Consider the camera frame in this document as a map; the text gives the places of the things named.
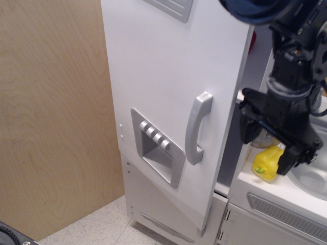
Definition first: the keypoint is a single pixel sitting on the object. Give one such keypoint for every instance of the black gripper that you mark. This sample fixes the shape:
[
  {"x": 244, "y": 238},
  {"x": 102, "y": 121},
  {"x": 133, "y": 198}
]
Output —
[{"x": 287, "y": 117}]

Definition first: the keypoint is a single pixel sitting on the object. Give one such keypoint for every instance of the silver fridge door handle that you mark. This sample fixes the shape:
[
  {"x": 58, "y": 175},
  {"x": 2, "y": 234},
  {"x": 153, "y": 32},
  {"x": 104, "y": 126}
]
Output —
[{"x": 200, "y": 108}]

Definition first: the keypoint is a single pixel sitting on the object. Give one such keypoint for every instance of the white toy fridge door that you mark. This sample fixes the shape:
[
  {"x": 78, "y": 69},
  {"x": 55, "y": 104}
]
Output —
[{"x": 158, "y": 66}]

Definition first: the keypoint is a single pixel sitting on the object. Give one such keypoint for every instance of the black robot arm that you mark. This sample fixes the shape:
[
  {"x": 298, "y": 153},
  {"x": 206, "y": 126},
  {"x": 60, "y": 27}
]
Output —
[{"x": 296, "y": 81}]

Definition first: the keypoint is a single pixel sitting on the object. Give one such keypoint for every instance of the yellow toy bell pepper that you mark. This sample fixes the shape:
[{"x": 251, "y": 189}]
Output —
[{"x": 265, "y": 164}]

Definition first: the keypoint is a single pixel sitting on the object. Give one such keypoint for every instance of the silver toy sink basin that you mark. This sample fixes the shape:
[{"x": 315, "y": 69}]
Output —
[{"x": 312, "y": 177}]

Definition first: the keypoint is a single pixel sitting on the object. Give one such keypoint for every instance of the white toy kitchen cabinet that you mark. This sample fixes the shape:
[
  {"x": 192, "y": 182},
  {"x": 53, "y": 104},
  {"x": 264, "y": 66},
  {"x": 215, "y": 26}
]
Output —
[{"x": 243, "y": 225}]

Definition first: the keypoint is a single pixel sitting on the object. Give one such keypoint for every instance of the grey oven vent panel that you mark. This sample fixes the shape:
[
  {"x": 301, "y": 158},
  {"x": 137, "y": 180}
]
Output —
[{"x": 287, "y": 217}]

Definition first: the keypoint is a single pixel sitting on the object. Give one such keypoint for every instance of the grey ice dispenser panel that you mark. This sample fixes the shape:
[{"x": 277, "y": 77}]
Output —
[{"x": 161, "y": 153}]

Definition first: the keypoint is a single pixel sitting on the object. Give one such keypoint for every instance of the white lower freezer door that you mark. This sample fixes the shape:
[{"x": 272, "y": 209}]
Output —
[{"x": 147, "y": 205}]

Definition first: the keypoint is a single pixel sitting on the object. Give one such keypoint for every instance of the grey top door badge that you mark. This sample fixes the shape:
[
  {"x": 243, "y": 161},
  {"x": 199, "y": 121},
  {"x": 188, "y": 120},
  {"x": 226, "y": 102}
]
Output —
[{"x": 178, "y": 9}]

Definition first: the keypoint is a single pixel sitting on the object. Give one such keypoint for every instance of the black equipment corner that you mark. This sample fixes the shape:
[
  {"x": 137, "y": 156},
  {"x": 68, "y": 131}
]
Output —
[{"x": 11, "y": 236}]

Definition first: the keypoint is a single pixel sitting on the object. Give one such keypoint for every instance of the grey toy wall phone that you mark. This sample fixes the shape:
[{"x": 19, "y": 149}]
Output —
[{"x": 266, "y": 140}]

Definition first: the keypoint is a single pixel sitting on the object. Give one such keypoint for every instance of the silver lower door handle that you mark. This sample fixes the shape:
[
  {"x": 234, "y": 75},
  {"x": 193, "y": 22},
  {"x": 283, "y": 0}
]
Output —
[{"x": 200, "y": 233}]

